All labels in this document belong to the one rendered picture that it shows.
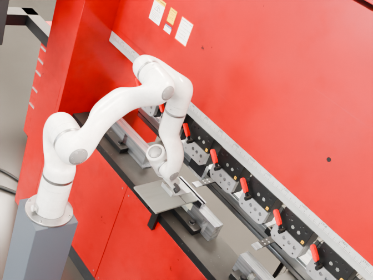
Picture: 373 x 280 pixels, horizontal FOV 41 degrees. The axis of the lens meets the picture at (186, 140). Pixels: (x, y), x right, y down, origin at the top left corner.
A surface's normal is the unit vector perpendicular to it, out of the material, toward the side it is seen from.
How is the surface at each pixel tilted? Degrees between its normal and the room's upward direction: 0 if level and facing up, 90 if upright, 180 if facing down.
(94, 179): 90
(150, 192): 0
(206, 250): 0
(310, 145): 90
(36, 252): 90
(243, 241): 0
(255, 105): 90
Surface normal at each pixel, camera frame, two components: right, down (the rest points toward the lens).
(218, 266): 0.32, -0.79
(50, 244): 0.54, 0.60
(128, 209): -0.72, 0.14
